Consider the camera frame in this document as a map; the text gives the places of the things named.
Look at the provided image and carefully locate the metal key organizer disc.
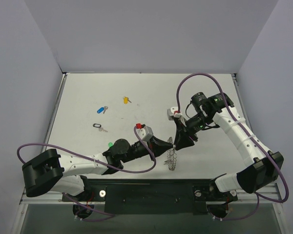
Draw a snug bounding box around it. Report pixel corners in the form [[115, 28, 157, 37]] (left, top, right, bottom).
[[166, 137, 177, 171]]

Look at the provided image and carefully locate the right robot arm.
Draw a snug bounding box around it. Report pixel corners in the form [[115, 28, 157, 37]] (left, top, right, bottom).
[[167, 92, 284, 199]]

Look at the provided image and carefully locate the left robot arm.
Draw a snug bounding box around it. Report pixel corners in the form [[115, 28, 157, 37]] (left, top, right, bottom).
[[22, 136, 173, 201]]

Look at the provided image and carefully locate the yellow tag key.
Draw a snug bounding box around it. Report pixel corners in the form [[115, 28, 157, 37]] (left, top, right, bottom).
[[123, 96, 131, 104]]

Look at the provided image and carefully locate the blue tag key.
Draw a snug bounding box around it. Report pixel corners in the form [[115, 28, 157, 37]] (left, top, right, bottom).
[[97, 106, 108, 114]]

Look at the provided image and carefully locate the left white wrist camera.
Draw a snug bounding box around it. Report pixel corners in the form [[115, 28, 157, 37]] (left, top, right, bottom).
[[136, 123, 153, 142]]

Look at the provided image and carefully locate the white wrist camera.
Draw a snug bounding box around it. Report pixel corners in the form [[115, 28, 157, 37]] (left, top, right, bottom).
[[167, 107, 183, 121], [136, 123, 153, 142]]

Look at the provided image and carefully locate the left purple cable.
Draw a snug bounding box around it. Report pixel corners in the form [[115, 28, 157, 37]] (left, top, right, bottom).
[[16, 128, 157, 222]]

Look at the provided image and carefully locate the purple cable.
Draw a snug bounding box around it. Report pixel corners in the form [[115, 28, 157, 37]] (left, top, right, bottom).
[[176, 72, 290, 221], [16, 128, 157, 222]]

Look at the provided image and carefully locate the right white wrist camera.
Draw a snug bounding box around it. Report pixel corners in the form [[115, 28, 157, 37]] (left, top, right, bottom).
[[167, 107, 183, 121]]

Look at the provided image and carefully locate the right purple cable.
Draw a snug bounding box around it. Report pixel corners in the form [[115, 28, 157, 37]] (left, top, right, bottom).
[[176, 72, 290, 221]]

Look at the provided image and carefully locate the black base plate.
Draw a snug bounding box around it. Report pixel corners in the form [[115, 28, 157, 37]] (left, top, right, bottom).
[[75, 179, 237, 215]]

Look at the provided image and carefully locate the aluminium frame rail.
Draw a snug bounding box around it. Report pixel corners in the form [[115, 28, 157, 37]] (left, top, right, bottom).
[[19, 187, 64, 205]]

